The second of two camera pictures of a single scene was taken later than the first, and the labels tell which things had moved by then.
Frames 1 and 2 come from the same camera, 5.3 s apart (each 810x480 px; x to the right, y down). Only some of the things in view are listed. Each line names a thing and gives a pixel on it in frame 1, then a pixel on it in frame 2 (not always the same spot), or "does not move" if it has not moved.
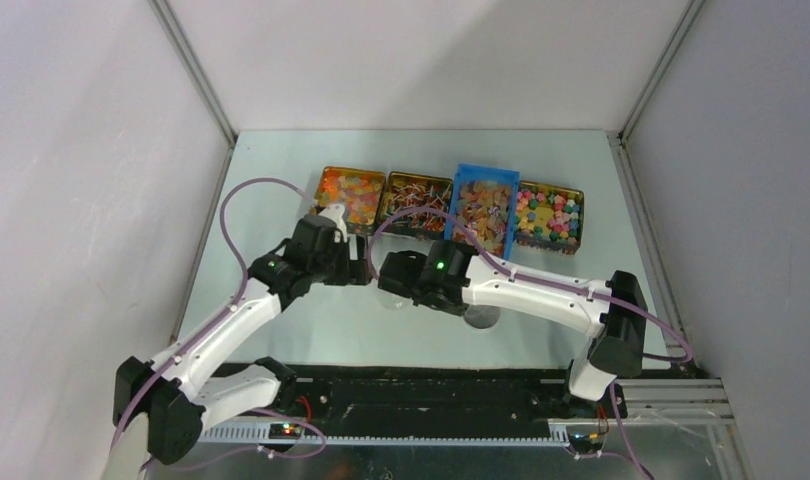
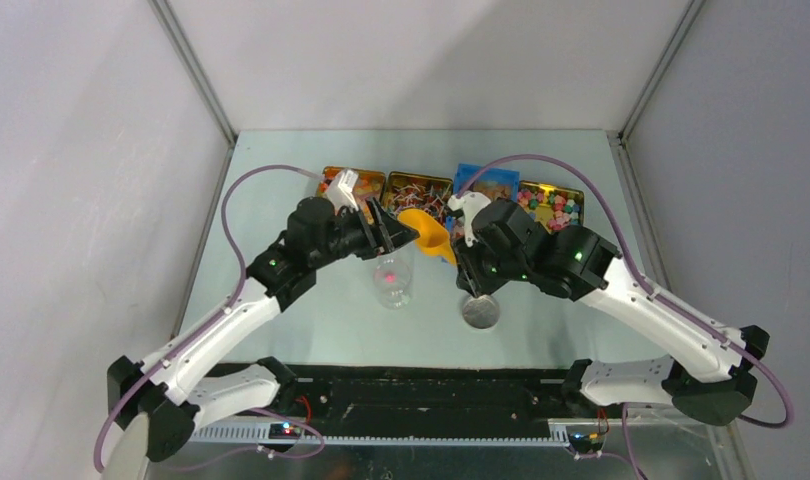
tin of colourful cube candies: (549, 218) does not move
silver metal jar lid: (481, 316) does not move
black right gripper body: (453, 309) → (484, 271)
